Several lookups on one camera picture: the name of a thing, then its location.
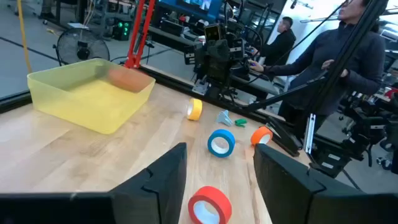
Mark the light blue staple remover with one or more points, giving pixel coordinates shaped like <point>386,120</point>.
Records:
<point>224,119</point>

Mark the red desk lamp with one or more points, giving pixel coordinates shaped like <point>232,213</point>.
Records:
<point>133,60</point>

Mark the black stapler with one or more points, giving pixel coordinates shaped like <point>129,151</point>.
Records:
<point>286,140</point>

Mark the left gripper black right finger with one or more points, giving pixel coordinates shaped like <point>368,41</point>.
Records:
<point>286,186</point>

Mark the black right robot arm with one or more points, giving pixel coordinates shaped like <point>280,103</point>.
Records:
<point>239,69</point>

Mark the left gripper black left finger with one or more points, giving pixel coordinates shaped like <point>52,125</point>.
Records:
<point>155,193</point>

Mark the computer monitor blue screen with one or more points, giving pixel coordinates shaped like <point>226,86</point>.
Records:
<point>189,7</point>

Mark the green mini stapler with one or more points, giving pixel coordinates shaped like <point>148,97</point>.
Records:
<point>240,123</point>

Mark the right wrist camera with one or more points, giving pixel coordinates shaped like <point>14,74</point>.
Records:
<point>212,32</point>

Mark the orange tape roll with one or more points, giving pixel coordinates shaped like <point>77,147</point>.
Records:
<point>258,134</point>

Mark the yellow tape roll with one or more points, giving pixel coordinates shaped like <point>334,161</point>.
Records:
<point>196,110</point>

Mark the black floor fan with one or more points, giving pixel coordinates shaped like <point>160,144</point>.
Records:
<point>82,53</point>

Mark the blue tape roll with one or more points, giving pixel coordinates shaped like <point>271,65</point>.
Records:
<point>231,140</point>

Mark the person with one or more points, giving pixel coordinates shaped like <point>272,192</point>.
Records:
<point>280,43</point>
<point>357,62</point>

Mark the red tape roll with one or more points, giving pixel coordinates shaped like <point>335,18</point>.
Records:
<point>217,199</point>

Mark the yellow plastic bin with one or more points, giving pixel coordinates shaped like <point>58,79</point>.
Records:
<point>93,115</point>

